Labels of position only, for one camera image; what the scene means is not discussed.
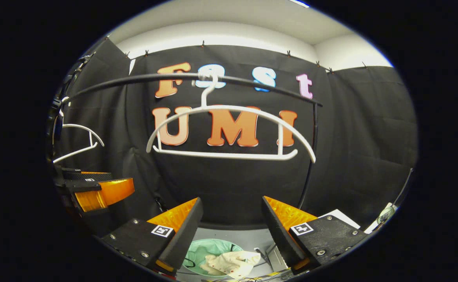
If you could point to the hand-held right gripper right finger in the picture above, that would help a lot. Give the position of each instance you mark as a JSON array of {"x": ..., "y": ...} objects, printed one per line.
[{"x": 281, "y": 239}]

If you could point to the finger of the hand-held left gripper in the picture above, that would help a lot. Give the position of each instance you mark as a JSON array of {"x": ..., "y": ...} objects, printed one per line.
[
  {"x": 91, "y": 177},
  {"x": 111, "y": 192}
]

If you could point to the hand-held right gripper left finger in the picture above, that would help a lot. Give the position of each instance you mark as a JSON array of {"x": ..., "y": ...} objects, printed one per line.
[{"x": 181, "y": 239}]

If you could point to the cream shirt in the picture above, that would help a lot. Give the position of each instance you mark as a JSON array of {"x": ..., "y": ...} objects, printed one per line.
[{"x": 232, "y": 262}]

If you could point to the white plastic hanger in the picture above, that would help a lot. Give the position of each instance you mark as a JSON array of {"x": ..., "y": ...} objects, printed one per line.
[
  {"x": 228, "y": 156},
  {"x": 76, "y": 152}
]

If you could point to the black clothes rack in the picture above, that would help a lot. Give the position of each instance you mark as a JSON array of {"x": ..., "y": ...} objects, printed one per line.
[{"x": 240, "y": 81}]

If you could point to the white paper sheet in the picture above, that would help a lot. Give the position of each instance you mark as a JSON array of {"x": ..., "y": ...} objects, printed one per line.
[{"x": 344, "y": 219}]

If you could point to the black backdrop cloth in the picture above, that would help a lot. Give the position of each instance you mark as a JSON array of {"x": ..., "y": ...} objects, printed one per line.
[{"x": 350, "y": 156}]

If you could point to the ceiling light panel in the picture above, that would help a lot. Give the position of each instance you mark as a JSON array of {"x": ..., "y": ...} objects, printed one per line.
[{"x": 299, "y": 3}]

